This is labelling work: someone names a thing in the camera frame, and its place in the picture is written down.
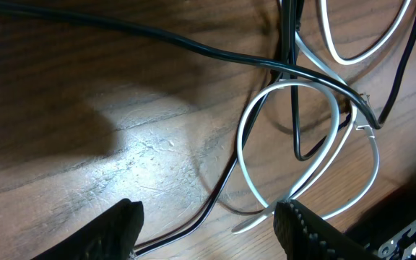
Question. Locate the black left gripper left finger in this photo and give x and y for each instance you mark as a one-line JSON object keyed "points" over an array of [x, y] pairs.
{"points": [[111, 235]]}

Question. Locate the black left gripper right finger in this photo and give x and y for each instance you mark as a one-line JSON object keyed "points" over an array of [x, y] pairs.
{"points": [[305, 236]]}

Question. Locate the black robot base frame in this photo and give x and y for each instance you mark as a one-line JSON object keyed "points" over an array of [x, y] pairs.
{"points": [[388, 229]]}

